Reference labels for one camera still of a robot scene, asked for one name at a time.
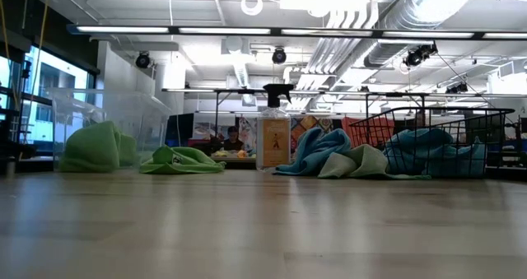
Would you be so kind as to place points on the colourful patchwork quilt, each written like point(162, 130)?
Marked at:
point(247, 133)

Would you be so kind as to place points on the black background workstation frame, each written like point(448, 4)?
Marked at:
point(230, 91)

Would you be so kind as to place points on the blue microfiber towel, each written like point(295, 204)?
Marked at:
point(469, 161)
point(313, 151)
point(416, 147)

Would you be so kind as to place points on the orange cloth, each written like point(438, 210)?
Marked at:
point(370, 131)

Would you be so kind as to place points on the pale green microfiber towel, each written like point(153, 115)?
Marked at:
point(358, 161)

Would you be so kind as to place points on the clear spray bottle orange label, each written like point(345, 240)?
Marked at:
point(275, 143)

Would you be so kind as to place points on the person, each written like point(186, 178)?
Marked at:
point(233, 141)

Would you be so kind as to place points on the black ceiling spotlight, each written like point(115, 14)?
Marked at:
point(457, 88)
point(279, 56)
point(142, 60)
point(420, 54)

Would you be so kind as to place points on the black overhead LED light bar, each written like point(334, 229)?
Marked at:
point(288, 31)

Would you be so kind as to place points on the clear plastic bin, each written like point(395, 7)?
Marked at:
point(123, 106)

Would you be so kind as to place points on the black monitor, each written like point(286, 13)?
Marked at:
point(179, 128)

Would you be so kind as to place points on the round silver ventilation duct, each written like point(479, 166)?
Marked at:
point(411, 15)

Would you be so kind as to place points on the white ceiling pipe bundle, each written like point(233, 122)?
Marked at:
point(333, 52)

